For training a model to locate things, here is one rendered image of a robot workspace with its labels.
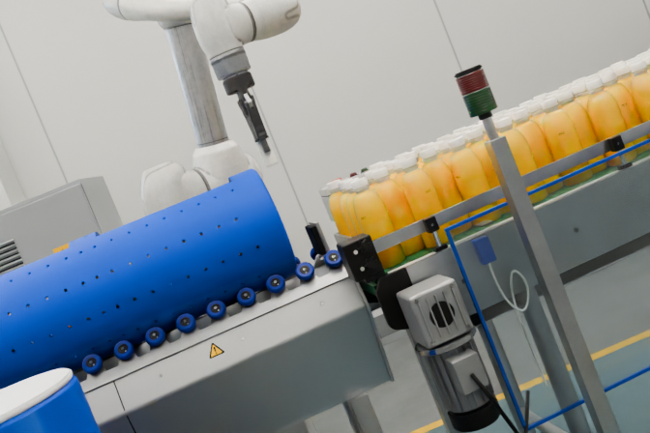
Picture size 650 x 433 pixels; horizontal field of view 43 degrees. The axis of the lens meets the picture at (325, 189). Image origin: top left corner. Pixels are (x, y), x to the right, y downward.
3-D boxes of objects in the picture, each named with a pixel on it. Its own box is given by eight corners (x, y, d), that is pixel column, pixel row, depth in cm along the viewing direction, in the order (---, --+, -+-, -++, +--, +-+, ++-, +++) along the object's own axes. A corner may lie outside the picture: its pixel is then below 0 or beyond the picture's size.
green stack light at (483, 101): (465, 119, 180) (457, 98, 179) (491, 108, 181) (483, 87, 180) (476, 116, 173) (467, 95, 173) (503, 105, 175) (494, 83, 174)
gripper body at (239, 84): (251, 68, 200) (266, 103, 201) (248, 72, 209) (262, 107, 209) (222, 78, 199) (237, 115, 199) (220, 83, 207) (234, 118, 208)
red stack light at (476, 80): (457, 98, 179) (450, 80, 179) (483, 87, 180) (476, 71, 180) (467, 94, 173) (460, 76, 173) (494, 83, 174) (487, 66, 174)
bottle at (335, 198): (367, 253, 221) (340, 188, 219) (345, 260, 224) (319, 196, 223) (377, 245, 227) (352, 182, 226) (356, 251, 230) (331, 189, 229)
